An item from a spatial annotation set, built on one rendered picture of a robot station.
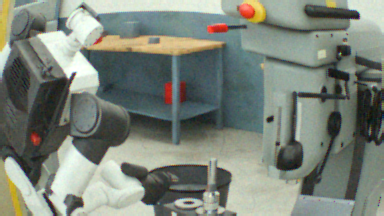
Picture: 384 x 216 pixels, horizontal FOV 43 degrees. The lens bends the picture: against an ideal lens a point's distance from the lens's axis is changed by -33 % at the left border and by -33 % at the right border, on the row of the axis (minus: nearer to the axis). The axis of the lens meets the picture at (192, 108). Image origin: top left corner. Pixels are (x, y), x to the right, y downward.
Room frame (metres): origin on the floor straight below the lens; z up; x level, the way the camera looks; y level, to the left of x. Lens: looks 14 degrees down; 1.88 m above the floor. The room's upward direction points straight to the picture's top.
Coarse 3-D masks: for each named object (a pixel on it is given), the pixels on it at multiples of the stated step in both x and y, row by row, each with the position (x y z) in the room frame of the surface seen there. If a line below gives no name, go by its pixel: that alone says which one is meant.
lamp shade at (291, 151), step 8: (288, 144) 1.34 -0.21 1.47; (296, 144) 1.34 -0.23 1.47; (280, 152) 1.35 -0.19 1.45; (288, 152) 1.33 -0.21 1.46; (296, 152) 1.33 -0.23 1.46; (280, 160) 1.34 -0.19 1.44; (288, 160) 1.32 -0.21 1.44; (296, 160) 1.32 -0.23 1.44; (280, 168) 1.33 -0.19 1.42; (288, 168) 1.32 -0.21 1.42; (296, 168) 1.33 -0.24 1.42
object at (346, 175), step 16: (368, 80) 1.87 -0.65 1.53; (368, 112) 1.79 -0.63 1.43; (352, 144) 1.84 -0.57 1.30; (368, 144) 1.79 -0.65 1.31; (336, 160) 1.88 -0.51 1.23; (352, 160) 1.82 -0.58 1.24; (368, 160) 1.80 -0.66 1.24; (336, 176) 1.88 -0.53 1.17; (352, 176) 1.81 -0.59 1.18; (368, 176) 1.80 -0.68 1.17; (304, 192) 1.96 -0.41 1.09; (320, 192) 1.92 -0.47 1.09; (336, 192) 1.86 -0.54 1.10; (352, 192) 1.80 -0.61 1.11; (368, 192) 1.84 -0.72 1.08; (368, 208) 1.86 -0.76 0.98
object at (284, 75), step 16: (272, 64) 1.55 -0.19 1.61; (288, 64) 1.53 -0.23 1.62; (272, 80) 1.55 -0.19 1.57; (288, 80) 1.52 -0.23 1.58; (304, 80) 1.49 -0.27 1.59; (320, 80) 1.50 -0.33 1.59; (272, 96) 1.55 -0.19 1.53; (272, 112) 1.55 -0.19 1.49; (304, 112) 1.49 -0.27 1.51; (320, 112) 1.50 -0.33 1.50; (272, 128) 1.55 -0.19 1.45; (304, 128) 1.49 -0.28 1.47; (320, 128) 1.51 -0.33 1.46; (304, 144) 1.49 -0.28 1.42; (320, 144) 1.52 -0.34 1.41; (304, 160) 1.49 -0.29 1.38; (320, 160) 1.57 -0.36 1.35; (288, 176) 1.51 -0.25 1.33; (304, 176) 1.53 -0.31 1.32
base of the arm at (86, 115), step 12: (72, 96) 1.35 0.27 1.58; (84, 96) 1.33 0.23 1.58; (96, 96) 1.33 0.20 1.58; (72, 108) 1.34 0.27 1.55; (84, 108) 1.32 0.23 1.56; (96, 108) 1.30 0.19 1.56; (120, 108) 1.42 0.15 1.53; (72, 120) 1.33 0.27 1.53; (84, 120) 1.30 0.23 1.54; (96, 120) 1.29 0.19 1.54; (72, 132) 1.32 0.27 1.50; (84, 132) 1.30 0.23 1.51; (96, 132) 1.30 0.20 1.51; (120, 144) 1.40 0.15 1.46
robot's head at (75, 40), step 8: (72, 16) 1.47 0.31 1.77; (80, 16) 1.48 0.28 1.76; (88, 16) 1.49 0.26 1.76; (72, 24) 1.47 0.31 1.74; (80, 24) 1.46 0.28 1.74; (88, 24) 1.44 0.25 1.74; (96, 24) 1.45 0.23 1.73; (72, 32) 1.48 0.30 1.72; (80, 32) 1.44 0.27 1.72; (88, 32) 1.43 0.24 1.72; (96, 32) 1.46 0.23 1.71; (72, 40) 1.47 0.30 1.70; (80, 40) 1.45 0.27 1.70; (88, 40) 1.45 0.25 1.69; (96, 40) 1.48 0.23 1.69; (72, 48) 1.46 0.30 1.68
